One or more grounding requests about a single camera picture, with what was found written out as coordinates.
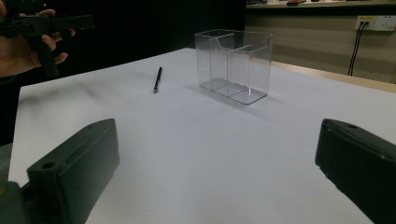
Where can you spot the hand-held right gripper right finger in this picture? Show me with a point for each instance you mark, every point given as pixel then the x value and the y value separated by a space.
pixel 358 161

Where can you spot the clear plastic divided container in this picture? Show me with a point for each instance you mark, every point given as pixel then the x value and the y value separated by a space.
pixel 232 67

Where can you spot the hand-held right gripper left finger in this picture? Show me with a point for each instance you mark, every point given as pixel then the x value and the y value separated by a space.
pixel 77 168

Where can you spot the plain white wall socket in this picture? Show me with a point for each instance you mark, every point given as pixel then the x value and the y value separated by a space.
pixel 385 23

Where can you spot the black pen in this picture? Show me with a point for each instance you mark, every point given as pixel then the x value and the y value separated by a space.
pixel 157 80

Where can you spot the white wall socket yellow label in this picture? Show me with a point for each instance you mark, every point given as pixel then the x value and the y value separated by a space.
pixel 364 22

